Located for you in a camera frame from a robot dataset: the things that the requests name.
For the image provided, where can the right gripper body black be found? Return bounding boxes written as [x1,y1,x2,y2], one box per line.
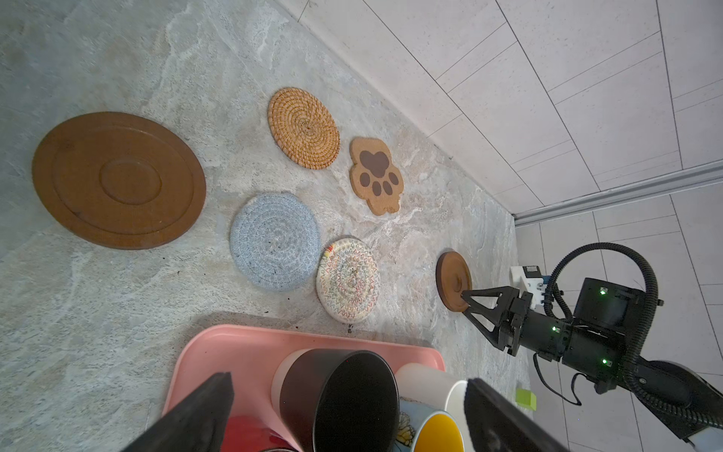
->
[498,293,616,390]

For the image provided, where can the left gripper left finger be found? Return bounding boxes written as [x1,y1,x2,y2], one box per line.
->
[124,372,235,452]

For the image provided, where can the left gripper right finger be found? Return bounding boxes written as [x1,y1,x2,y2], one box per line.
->
[463,379,568,452]

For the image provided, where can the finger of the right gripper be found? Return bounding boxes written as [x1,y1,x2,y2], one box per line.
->
[461,286,520,316]
[464,299,508,350]

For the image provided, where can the multicolour woven round coaster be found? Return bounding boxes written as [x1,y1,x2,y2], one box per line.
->
[316,237,380,324]

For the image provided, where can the paw shaped cork coaster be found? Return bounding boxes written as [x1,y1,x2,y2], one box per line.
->
[349,137,404,216]

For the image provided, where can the grey-blue woven round coaster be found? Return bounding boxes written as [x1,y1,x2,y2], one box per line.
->
[230,192,321,292]

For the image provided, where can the dark brown wooden coaster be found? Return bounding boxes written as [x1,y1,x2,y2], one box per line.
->
[32,112,206,250]

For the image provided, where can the woven rattan round coaster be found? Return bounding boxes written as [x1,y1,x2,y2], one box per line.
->
[267,88,341,170]

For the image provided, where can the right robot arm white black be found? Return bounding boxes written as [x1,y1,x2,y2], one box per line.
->
[459,242,722,451]

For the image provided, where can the green small cube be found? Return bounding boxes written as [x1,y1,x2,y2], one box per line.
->
[515,388,538,412]

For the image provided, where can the red mug left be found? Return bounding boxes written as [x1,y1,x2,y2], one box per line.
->
[220,416,296,452]

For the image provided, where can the yellow inside mug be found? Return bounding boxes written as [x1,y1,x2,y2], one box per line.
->
[392,397,465,452]

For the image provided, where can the pink rectangular tray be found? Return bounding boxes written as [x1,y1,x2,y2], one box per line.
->
[163,325,445,448]

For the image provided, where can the white mug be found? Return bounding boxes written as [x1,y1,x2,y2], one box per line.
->
[395,363,474,451]

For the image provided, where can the black mug rear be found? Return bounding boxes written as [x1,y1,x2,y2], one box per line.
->
[271,348,400,451]

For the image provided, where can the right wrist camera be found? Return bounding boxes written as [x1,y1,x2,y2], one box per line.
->
[574,278,646,334]

